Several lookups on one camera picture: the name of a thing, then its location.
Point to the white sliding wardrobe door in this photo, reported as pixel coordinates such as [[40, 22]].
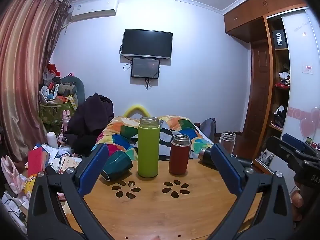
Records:
[[301, 92]]

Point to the grey plush pillow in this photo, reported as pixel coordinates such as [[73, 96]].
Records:
[[75, 87]]

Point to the wooden wardrobe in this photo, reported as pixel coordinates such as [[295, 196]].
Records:
[[257, 92]]

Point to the tall green cup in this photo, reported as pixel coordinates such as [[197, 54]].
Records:
[[148, 150]]

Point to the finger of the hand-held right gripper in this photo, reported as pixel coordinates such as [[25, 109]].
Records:
[[282, 147], [296, 140]]

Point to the black box with white print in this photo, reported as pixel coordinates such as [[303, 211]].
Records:
[[279, 38]]

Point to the pink rabbit toy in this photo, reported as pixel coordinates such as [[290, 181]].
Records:
[[66, 121]]

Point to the grey cloth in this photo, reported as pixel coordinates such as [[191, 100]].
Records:
[[208, 128]]

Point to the dark clothes pile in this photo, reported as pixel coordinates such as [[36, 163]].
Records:
[[92, 115]]

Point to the red thermos cup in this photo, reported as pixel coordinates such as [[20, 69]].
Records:
[[178, 158]]

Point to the pink plastic bag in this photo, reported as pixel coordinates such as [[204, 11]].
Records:
[[11, 172]]

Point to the person's right hand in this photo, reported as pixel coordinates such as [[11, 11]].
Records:
[[297, 198]]

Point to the small black monitor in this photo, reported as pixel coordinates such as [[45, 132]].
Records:
[[145, 67]]

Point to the striped pink curtain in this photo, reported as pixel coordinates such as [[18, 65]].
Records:
[[22, 55]]

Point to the white plastic bottle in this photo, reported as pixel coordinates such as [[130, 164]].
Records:
[[52, 140]]

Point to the green fabric basket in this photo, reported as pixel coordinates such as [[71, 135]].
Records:
[[53, 113]]

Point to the white air conditioner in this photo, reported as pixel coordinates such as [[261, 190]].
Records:
[[93, 8]]

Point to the dark teal cup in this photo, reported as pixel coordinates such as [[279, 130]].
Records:
[[117, 165]]

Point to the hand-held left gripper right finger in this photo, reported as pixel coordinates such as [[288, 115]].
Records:
[[226, 171]]

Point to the black wall television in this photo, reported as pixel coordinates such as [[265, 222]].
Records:
[[147, 43]]

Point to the black thermos bottle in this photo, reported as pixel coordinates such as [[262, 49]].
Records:
[[206, 157]]

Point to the dark clothes on shelf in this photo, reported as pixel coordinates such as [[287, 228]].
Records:
[[278, 117]]

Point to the pile of papers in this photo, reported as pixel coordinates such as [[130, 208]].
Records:
[[65, 158]]

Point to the red paper bag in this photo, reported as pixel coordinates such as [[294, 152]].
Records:
[[53, 69]]

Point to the colourful patchwork blanket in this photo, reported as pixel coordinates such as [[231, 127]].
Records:
[[122, 135]]

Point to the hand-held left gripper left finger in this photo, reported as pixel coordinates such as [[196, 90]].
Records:
[[93, 171]]

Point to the red box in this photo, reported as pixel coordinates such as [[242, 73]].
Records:
[[35, 161]]

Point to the folded clothes on shelf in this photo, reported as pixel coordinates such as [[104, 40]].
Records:
[[283, 78]]

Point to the clear glass bottle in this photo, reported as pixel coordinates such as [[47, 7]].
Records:
[[227, 141]]

